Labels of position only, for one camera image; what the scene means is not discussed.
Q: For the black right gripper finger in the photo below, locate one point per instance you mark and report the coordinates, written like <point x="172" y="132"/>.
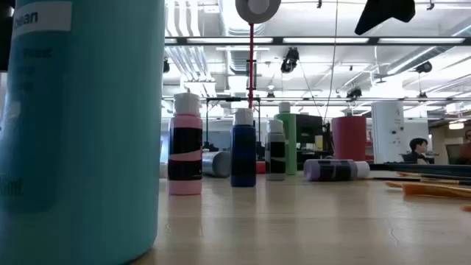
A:
<point x="386" y="9"/>

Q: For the green large paint bottle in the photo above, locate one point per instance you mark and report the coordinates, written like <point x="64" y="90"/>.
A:
<point x="290" y="140"/>

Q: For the thin brown paintbrush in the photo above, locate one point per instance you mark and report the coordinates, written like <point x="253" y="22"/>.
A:
<point x="423" y="173"/>

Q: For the thin dark paintbrush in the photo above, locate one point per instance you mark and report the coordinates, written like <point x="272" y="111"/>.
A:
<point x="393" y="179"/>

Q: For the purple small paint bottle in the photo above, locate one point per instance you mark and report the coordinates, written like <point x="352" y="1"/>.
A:
<point x="311" y="169"/>

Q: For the teal large paint bottle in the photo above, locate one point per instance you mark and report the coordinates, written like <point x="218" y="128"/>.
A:
<point x="92" y="129"/>

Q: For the grey small paint bottle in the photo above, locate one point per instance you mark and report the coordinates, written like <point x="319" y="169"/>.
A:
<point x="275" y="138"/>

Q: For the blue small paint bottle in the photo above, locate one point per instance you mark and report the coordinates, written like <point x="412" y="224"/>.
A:
<point x="243" y="147"/>

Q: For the pink small paint bottle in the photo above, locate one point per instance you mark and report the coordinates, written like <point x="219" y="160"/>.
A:
<point x="185" y="121"/>

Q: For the black overhead crossbar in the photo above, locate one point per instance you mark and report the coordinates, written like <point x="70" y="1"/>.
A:
<point x="371" y="40"/>

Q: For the black ceiling spotlight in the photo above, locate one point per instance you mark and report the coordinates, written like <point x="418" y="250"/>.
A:
<point x="354" y="92"/>
<point x="166" y="66"/>
<point x="290" y="59"/>
<point x="424" y="67"/>

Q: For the white round column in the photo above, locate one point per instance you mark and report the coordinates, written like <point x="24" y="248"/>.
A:
<point x="388" y="130"/>

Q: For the red plastic cup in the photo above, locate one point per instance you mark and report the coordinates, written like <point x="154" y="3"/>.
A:
<point x="349" y="138"/>

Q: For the person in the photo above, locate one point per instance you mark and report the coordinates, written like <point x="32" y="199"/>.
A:
<point x="417" y="145"/>
<point x="468" y="134"/>

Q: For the black computer monitor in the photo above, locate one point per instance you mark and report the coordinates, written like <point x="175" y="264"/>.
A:
<point x="309" y="129"/>

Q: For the red desk lamp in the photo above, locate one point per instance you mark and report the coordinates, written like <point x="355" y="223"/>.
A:
<point x="251" y="55"/>

